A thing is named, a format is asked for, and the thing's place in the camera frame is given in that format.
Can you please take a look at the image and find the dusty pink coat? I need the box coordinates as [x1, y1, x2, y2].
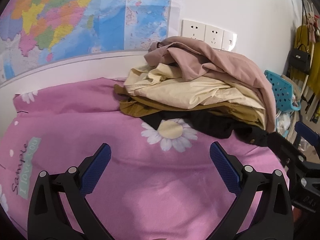
[144, 36, 276, 133]

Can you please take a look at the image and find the teal perforated plastic basket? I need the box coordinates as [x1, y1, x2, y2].
[264, 70, 301, 113]

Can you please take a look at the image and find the black handbag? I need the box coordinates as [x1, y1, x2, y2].
[289, 44, 311, 74]

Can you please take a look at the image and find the black garment with buttons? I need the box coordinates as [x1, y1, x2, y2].
[141, 110, 269, 147]

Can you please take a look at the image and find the pink daisy bed sheet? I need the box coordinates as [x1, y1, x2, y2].
[0, 77, 291, 240]

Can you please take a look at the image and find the mustard brown garment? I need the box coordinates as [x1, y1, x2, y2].
[113, 85, 265, 129]

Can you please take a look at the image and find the cream yellow garment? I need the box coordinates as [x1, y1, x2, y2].
[124, 63, 266, 129]

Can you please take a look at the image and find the white wall socket panel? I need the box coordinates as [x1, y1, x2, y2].
[181, 20, 238, 51]

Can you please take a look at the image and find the colourful wall map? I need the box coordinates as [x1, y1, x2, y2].
[1, 0, 171, 82]

